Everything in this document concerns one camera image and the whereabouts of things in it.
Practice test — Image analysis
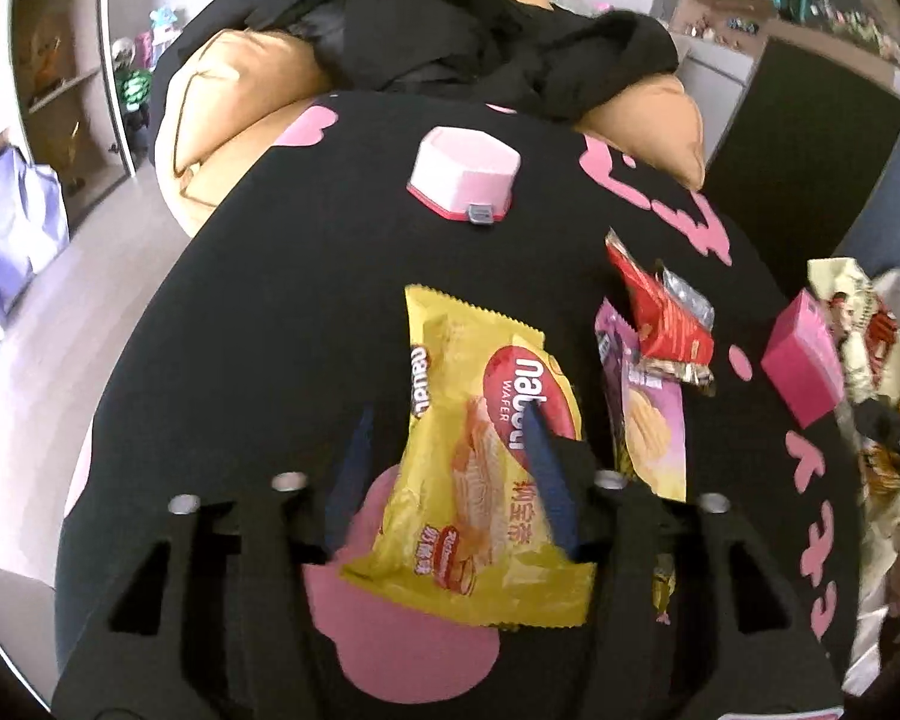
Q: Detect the yellow wafer snack bag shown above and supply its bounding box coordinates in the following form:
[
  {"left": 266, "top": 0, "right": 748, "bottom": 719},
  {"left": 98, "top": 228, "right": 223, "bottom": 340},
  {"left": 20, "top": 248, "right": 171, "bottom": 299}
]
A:
[{"left": 341, "top": 284, "right": 595, "bottom": 629}]

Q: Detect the red foil snack wrapper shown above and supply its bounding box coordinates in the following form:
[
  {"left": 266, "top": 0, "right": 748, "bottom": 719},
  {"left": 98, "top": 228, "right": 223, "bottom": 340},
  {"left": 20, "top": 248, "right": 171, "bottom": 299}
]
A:
[{"left": 605, "top": 227, "right": 715, "bottom": 395}]

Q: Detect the orange snack wrapper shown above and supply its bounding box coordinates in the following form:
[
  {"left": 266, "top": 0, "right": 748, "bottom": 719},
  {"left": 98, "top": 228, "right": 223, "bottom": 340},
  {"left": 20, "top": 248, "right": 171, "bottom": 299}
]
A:
[{"left": 808, "top": 257, "right": 900, "bottom": 473}]

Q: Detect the pink chip snack bag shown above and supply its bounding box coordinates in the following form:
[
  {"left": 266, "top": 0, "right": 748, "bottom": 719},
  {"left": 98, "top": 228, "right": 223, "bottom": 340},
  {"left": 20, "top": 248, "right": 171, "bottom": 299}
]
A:
[{"left": 595, "top": 301, "right": 688, "bottom": 502}]

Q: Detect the pink tissue box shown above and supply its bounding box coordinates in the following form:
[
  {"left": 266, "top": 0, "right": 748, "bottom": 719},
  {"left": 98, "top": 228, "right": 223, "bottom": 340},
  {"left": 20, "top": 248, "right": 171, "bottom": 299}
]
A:
[{"left": 761, "top": 289, "right": 845, "bottom": 427}]

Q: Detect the small pink white box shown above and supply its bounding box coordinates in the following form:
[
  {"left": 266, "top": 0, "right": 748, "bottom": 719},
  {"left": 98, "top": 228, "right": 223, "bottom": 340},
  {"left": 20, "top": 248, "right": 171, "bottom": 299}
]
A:
[{"left": 406, "top": 127, "right": 521, "bottom": 226}]

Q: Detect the purple plastic bag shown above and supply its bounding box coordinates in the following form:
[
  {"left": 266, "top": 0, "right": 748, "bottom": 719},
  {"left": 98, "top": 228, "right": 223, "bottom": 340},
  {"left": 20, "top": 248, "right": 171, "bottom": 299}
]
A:
[{"left": 0, "top": 145, "right": 69, "bottom": 344}]

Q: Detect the black clothing on sofa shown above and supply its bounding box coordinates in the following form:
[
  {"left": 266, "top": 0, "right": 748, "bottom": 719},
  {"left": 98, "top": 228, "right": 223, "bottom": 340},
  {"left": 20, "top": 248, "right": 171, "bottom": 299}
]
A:
[{"left": 151, "top": 0, "right": 678, "bottom": 124}]

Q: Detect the tan leather sofa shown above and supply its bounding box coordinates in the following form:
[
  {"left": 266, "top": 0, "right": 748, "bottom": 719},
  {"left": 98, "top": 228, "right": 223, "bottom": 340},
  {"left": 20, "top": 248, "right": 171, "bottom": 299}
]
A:
[{"left": 151, "top": 0, "right": 706, "bottom": 232}]

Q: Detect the white display shelf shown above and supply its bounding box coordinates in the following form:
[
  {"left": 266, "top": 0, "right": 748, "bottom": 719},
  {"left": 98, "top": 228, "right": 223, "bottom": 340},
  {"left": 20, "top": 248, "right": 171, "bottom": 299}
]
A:
[{"left": 0, "top": 0, "right": 134, "bottom": 227}]

